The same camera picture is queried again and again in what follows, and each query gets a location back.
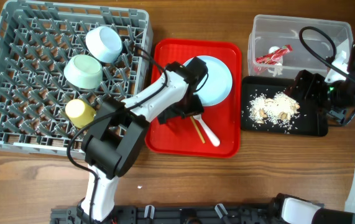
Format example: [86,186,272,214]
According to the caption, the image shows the wooden chopstick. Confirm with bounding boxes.
[190,116,205,144]

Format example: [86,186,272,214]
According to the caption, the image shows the white tissue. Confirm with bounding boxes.
[267,46,283,77]

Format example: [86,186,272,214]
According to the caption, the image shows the rice and shell scraps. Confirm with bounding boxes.
[247,91,300,133]

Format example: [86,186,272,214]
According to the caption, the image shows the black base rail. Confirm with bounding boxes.
[50,202,324,224]

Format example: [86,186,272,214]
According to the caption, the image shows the yellow cup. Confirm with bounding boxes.
[65,99,96,128]

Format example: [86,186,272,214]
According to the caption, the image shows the green bowl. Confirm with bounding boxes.
[63,54,103,89]

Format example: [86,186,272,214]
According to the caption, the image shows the white plastic fork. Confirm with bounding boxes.
[193,114,221,147]

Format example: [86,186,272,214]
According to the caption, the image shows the light blue bowl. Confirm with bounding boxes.
[85,26,122,63]

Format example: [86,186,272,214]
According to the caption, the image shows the clear plastic bin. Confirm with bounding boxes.
[247,14,353,79]

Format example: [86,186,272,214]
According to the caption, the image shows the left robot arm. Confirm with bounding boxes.
[78,57,208,223]

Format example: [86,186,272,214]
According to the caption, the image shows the red snack wrapper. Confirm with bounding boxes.
[256,45,293,65]

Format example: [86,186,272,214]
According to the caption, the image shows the red plastic tray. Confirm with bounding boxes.
[145,39,242,158]

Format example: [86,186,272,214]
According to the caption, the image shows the grey dishwasher rack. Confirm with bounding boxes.
[0,1,153,156]

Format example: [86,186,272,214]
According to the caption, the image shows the light blue plate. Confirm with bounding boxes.
[195,55,233,106]

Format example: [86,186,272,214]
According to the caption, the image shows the black waste tray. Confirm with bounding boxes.
[241,76,328,137]

